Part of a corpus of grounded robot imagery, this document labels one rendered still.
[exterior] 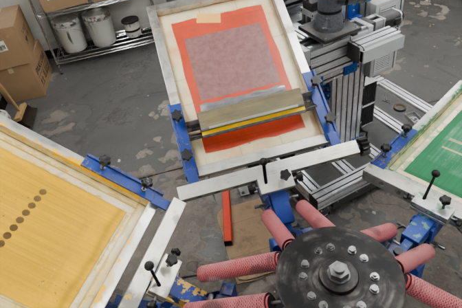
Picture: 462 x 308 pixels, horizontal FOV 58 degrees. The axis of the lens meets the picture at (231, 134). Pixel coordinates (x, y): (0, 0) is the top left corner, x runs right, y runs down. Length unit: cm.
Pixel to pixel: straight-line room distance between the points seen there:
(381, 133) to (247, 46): 162
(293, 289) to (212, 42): 113
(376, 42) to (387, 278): 142
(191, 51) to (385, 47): 99
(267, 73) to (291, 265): 92
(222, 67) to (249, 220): 135
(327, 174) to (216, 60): 135
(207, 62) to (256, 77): 22
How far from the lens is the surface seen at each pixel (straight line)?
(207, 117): 156
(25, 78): 478
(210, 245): 279
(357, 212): 291
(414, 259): 129
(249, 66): 177
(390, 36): 231
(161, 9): 190
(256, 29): 187
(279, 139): 165
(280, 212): 150
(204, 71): 176
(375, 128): 322
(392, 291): 107
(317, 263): 109
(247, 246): 272
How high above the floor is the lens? 222
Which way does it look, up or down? 39 degrees down
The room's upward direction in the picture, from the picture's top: 9 degrees counter-clockwise
